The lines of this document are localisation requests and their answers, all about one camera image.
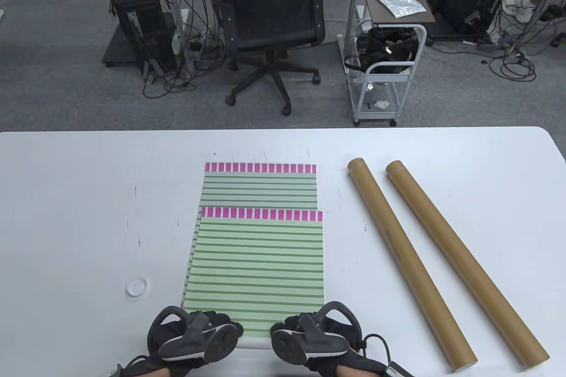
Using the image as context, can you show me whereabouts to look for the person's right hand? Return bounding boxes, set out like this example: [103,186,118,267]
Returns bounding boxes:
[270,305,390,377]

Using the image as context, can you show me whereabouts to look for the person's left hand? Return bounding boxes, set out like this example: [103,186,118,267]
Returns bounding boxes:
[119,308,245,377]

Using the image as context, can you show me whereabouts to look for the large green striped paper sheet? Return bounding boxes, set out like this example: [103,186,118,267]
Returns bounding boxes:
[180,207,326,339]

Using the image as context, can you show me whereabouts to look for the black glove-mounted controller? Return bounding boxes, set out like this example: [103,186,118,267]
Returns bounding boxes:
[147,306,241,364]
[271,301,363,366]

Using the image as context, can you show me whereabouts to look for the white round plastic cap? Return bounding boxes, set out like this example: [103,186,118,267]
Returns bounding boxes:
[126,278,149,298]

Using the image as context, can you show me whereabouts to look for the small green striped paper sheet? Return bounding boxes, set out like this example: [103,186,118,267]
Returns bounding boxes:
[181,163,319,309]

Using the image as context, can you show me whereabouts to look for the brown cardboard tube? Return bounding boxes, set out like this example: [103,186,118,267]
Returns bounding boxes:
[385,160,551,372]
[347,157,479,372]

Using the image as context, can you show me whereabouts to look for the black bag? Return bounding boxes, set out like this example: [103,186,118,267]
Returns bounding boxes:
[344,27,419,75]

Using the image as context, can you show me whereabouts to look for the black mesh office chair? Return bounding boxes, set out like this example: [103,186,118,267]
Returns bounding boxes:
[215,0,330,117]

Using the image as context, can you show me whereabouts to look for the white cart with brown top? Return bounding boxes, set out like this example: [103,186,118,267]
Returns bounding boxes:
[338,0,437,126]

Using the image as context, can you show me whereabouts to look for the silver foil bag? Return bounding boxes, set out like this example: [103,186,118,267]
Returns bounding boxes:
[371,0,428,19]

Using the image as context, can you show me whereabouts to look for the black glove cable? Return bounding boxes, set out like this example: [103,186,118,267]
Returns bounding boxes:
[354,334,414,377]

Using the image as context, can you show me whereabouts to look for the tangle of black floor cables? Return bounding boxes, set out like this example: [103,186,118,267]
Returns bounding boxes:
[141,0,231,99]

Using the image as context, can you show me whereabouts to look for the coiled black floor cables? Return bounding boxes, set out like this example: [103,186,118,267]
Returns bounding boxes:
[480,30,539,82]

